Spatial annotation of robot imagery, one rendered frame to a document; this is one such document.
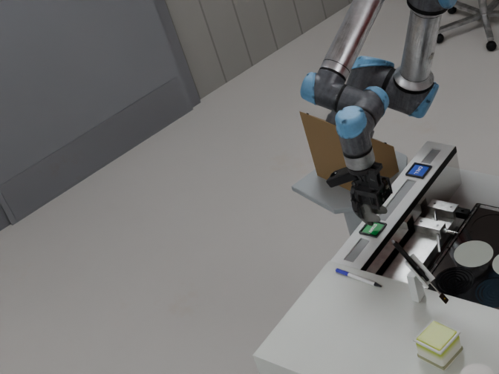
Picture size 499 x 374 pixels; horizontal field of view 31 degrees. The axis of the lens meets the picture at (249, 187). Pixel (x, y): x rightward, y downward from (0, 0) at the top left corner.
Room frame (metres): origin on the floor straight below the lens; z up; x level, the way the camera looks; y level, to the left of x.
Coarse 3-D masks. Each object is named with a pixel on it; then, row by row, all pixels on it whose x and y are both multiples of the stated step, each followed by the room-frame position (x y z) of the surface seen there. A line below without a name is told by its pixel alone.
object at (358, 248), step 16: (432, 144) 2.11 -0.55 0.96; (416, 160) 2.06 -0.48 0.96; (432, 160) 2.04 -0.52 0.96; (400, 176) 2.01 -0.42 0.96; (400, 192) 1.95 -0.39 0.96; (416, 192) 1.92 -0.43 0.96; (400, 208) 1.88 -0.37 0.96; (352, 240) 1.81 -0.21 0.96; (368, 240) 1.80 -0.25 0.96; (336, 256) 1.77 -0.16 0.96; (352, 256) 1.76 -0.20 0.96; (368, 256) 1.73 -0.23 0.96
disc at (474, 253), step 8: (472, 240) 1.73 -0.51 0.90; (464, 248) 1.71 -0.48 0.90; (472, 248) 1.70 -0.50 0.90; (480, 248) 1.69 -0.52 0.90; (488, 248) 1.68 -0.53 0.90; (456, 256) 1.69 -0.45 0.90; (464, 256) 1.68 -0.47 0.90; (472, 256) 1.67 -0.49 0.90; (480, 256) 1.66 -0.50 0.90; (488, 256) 1.65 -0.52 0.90; (464, 264) 1.65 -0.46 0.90; (472, 264) 1.64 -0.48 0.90; (480, 264) 1.64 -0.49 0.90
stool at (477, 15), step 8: (480, 0) 4.26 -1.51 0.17; (496, 0) 4.36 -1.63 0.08; (456, 8) 4.52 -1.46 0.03; (464, 8) 4.40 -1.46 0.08; (472, 8) 4.36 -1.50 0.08; (480, 8) 4.27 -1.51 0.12; (488, 8) 4.30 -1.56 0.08; (472, 16) 4.27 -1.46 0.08; (480, 16) 4.26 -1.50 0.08; (488, 16) 4.25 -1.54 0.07; (496, 16) 4.23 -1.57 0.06; (448, 24) 4.28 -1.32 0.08; (456, 24) 4.26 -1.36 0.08; (488, 24) 4.14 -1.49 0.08; (440, 32) 4.25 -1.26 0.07; (488, 32) 4.06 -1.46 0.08; (440, 40) 4.24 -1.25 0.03; (488, 40) 4.01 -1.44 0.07; (488, 48) 4.00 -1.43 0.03
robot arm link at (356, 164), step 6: (372, 150) 1.80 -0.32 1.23; (366, 156) 1.78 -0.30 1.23; (372, 156) 1.80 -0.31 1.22; (348, 162) 1.80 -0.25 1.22; (354, 162) 1.79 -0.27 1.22; (360, 162) 1.78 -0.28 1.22; (366, 162) 1.78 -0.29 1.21; (372, 162) 1.79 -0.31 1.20; (354, 168) 1.79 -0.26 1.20; (360, 168) 1.78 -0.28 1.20; (366, 168) 1.79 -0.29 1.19
